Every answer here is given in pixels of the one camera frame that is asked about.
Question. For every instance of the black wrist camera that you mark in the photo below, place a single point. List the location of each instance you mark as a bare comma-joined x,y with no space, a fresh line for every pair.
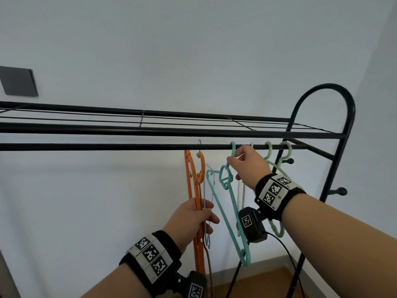
251,225
194,287

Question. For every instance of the person's left forearm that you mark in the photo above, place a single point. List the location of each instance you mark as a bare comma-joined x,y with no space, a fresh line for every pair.
119,283

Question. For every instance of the black wristband with markers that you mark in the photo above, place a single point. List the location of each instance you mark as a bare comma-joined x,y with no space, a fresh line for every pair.
152,257
276,190

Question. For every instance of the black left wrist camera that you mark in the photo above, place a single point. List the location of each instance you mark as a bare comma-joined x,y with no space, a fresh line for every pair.
194,287

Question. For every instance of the orange plastic hanger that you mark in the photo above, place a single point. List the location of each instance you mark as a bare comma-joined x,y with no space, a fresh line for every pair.
201,170
188,176

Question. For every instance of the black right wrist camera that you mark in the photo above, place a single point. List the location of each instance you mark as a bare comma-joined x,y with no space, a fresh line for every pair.
251,225

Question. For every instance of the person's left hand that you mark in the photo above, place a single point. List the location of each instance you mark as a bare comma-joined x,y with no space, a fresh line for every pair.
186,218

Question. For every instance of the person's right thumb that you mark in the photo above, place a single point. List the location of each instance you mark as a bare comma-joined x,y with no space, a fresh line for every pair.
233,163

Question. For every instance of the thin pale blue hanger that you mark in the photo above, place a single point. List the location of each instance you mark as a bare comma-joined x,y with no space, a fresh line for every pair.
205,204

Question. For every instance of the person's left thumb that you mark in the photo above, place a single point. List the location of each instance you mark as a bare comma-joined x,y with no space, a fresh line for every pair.
212,218

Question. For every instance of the pale green plastic hanger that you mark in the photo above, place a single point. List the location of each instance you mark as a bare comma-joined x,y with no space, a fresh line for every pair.
268,150
287,152

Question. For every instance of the person's right forearm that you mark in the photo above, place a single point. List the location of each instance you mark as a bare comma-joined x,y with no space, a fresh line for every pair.
335,237

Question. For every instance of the black metal clothes rack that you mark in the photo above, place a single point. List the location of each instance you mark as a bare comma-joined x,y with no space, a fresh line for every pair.
173,131

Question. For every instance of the black left wristband with markers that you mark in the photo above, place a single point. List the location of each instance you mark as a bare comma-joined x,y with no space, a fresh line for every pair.
152,257

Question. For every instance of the grey wall panel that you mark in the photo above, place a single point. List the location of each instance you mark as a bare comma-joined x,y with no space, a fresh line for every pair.
18,81

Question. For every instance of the thin brown hanger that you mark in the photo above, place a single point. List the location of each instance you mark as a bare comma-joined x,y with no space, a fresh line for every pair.
210,270

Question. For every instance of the teal plastic hanger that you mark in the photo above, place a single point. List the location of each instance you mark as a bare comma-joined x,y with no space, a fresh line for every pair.
231,220

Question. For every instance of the white plastic hanger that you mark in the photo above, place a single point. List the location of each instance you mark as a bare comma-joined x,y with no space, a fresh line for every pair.
240,195

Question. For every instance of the person's right hand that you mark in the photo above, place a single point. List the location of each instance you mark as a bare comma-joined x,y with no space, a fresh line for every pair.
252,166

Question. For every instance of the black right wristband with markers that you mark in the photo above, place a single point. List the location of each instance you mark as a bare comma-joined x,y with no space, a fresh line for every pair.
276,190

